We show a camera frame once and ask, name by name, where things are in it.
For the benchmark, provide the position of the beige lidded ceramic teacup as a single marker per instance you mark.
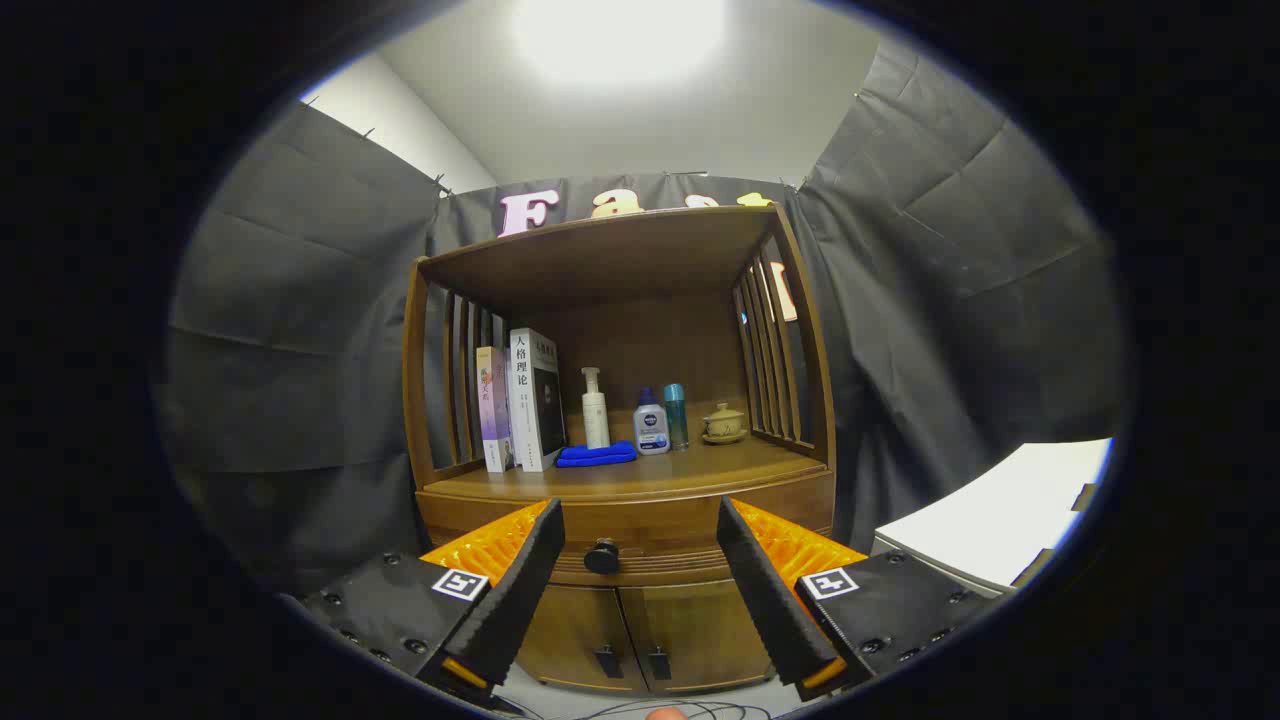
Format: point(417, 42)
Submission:
point(724, 422)

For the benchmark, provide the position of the white and black book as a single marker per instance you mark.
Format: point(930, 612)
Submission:
point(525, 400)

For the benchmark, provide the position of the pink purple book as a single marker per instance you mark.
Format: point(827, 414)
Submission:
point(493, 410)

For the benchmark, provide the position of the teal spray can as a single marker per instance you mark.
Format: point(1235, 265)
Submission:
point(677, 415)

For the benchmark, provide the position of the white bottle with blue cap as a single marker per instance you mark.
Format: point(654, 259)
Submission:
point(651, 430)

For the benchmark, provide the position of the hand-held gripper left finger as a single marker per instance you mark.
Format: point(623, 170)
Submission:
point(520, 590)

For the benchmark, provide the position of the brown wooden drawer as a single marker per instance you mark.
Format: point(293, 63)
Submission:
point(650, 520)

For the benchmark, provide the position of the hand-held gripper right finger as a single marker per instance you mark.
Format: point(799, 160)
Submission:
point(770, 600)

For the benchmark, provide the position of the brown wooden cabinet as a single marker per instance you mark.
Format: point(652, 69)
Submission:
point(640, 340)

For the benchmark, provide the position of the ceiling light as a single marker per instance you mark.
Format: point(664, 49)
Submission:
point(620, 35)

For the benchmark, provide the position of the wooden cabinet door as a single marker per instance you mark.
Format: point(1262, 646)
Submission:
point(570, 630)
point(700, 625)

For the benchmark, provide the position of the white table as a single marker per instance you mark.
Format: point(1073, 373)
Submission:
point(1000, 510)

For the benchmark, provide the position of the black round drawer knob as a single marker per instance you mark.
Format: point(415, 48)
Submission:
point(602, 556)

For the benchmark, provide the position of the brown wooden countertop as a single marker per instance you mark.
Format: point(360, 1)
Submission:
point(700, 465)

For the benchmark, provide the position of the white pump bottle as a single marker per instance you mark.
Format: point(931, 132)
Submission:
point(596, 420)

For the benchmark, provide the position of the blue folded cloth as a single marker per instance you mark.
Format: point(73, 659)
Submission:
point(595, 455)

